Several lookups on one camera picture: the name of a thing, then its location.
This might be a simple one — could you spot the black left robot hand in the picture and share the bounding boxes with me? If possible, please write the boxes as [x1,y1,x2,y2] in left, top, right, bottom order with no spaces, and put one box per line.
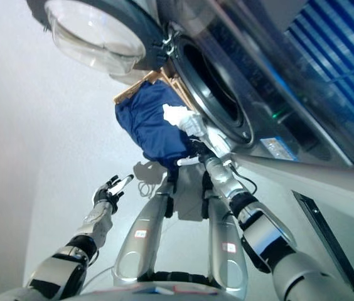
[92,174,134,216]

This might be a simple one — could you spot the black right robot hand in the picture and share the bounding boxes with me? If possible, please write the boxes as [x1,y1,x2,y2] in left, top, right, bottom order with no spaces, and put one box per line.
[176,137,219,167]

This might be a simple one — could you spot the white garment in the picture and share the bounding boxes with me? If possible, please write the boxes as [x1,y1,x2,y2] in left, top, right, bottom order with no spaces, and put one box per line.
[161,103,231,156]

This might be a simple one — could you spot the grey front-load washing machine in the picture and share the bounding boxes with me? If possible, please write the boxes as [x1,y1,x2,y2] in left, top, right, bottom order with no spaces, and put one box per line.
[156,0,354,169]

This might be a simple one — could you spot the woven laundry basket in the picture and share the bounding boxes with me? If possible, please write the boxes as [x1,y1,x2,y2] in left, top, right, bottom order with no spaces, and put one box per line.
[112,69,196,109]

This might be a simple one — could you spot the round washing machine door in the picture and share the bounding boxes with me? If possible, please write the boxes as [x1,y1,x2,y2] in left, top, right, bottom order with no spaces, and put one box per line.
[26,0,178,78]

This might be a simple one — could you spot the silver left robot leg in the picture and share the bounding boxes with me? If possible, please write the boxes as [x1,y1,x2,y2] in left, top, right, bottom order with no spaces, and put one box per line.
[113,171,180,283]

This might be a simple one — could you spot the silver robot leg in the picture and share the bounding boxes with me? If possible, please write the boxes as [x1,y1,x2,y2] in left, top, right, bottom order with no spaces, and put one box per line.
[201,169,250,291]
[113,171,180,283]

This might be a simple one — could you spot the dark blue garment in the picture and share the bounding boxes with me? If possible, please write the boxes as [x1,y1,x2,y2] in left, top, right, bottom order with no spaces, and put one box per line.
[114,80,196,172]

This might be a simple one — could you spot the blue energy label sticker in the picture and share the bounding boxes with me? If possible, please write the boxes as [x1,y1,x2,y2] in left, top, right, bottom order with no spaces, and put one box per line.
[260,137,299,162]

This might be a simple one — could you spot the silver right robot leg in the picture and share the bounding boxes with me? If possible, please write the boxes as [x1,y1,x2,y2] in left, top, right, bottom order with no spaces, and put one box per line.
[201,169,250,291]

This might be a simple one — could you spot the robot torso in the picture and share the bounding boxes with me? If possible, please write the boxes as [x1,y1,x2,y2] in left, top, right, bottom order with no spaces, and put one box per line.
[79,271,228,301]

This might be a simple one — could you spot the white appliance cabinet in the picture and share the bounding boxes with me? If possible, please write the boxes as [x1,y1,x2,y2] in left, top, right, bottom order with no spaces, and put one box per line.
[227,152,354,220]

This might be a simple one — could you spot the grey stacked dryer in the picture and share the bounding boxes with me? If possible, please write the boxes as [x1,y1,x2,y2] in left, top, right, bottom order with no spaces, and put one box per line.
[252,0,354,176]

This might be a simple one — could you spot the white floor cable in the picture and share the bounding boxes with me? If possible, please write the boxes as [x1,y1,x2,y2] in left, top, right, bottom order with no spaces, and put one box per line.
[137,180,164,199]

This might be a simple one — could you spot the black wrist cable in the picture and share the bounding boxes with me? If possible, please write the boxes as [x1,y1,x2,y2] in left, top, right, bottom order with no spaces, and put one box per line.
[227,159,259,196]

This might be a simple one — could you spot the black metal frame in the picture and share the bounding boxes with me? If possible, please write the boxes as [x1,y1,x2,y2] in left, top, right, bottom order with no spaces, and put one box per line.
[292,189,354,300]

